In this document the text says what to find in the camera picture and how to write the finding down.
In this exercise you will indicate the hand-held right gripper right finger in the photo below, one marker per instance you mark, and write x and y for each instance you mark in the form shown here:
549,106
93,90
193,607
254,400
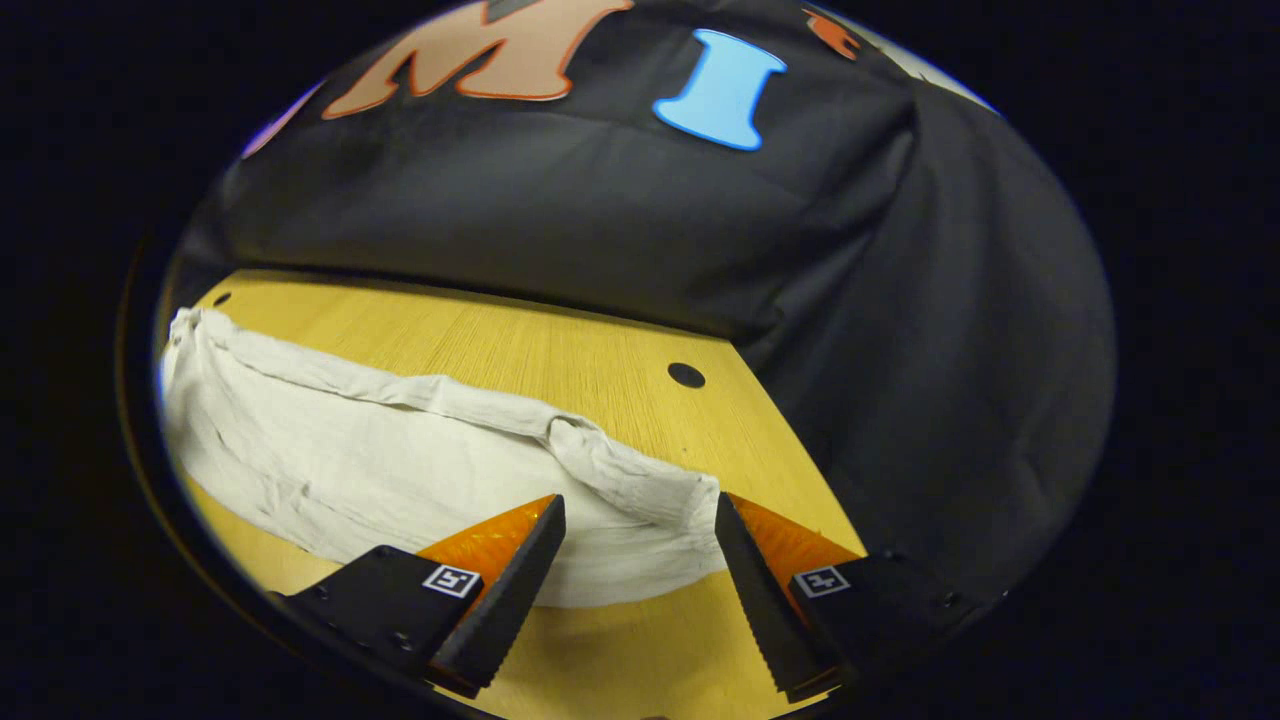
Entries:
765,610

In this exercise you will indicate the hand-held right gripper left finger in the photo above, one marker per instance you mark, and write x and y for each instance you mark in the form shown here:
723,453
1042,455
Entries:
515,600

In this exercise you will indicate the white jeans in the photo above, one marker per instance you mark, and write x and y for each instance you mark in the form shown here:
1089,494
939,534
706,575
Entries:
350,470

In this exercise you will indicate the black backdrop cloth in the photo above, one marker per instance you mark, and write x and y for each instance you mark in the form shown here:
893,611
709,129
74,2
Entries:
600,220

